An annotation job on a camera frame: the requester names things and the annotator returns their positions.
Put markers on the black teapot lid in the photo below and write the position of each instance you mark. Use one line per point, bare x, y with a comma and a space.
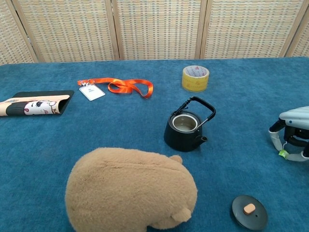
241, 212

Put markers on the black teapot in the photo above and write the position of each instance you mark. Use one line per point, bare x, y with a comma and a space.
183, 140

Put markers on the rolled cartoon mouse pad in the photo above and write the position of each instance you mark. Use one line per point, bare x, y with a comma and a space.
36, 106

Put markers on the tea bag with green tag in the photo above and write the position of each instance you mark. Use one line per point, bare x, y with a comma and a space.
283, 153

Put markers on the woven folding screen panel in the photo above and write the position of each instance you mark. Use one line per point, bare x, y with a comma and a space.
303, 41
70, 31
159, 29
248, 29
9, 41

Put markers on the white ID badge holder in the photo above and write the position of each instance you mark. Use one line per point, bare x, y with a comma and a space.
93, 93

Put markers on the blue carpet table cover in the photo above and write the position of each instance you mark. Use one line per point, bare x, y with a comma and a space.
120, 125

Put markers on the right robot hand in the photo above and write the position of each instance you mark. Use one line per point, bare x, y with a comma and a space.
297, 117

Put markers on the brown plush capybara toy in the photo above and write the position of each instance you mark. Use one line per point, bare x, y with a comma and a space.
130, 191

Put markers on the yellow packing tape roll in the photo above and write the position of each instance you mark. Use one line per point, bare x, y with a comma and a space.
193, 84

